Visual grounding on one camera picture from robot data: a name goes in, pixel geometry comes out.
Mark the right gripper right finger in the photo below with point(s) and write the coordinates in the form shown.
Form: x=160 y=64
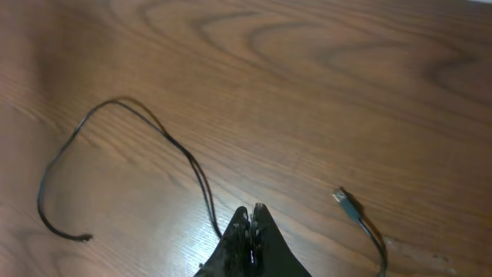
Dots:
x=271 y=254

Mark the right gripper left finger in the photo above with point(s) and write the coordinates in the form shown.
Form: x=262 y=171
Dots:
x=232 y=256

